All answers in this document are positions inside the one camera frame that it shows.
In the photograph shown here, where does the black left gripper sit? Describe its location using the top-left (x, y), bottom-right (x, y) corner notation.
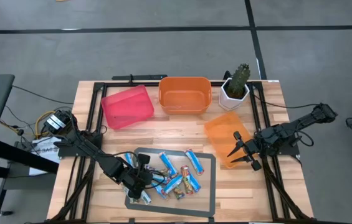
top-left (120, 153), bottom-right (154, 200)

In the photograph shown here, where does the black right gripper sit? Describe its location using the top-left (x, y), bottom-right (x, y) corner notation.
top-left (227, 131), bottom-right (265, 171)

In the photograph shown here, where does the green and red granola bar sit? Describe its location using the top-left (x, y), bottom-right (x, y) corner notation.
top-left (179, 165), bottom-right (194, 195)

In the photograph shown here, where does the shallow translucent orange tray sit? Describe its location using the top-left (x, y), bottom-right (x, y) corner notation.
top-left (203, 111), bottom-right (256, 169)

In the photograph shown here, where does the white hexagonal plant pot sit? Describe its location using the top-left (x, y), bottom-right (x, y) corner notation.
top-left (218, 77), bottom-right (250, 112)

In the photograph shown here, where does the clear mat with black border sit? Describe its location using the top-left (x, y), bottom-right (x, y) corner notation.
top-left (124, 147), bottom-right (217, 218)

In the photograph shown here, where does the pink plastic bin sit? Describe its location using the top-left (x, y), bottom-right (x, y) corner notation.
top-left (100, 84), bottom-right (155, 130)

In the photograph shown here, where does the green cactus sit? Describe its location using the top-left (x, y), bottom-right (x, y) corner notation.
top-left (227, 63), bottom-right (251, 99)

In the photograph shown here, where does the deep orange plastic bin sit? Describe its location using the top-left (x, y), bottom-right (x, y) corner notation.
top-left (158, 77), bottom-right (213, 115)

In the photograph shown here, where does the white paper box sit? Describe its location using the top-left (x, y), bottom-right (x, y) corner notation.
top-left (29, 136), bottom-right (62, 175)

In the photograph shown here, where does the black bar device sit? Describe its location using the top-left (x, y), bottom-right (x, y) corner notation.
top-left (112, 73), bottom-right (168, 82)

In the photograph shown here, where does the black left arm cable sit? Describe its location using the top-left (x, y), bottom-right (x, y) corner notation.
top-left (107, 151), bottom-right (167, 190)

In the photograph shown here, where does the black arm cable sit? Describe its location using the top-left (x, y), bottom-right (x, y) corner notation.
top-left (252, 93), bottom-right (320, 110)
top-left (107, 151), bottom-right (167, 190)

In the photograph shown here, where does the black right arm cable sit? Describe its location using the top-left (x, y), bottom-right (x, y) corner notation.
top-left (252, 93), bottom-right (320, 110)

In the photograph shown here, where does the black aluminium table frame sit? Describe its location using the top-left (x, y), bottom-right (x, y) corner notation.
top-left (49, 80), bottom-right (313, 224)

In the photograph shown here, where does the yellow cable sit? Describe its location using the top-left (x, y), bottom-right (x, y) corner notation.
top-left (34, 110), bottom-right (57, 138)

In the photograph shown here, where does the black floor cable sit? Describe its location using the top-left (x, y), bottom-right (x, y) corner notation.
top-left (11, 85), bottom-right (74, 105)

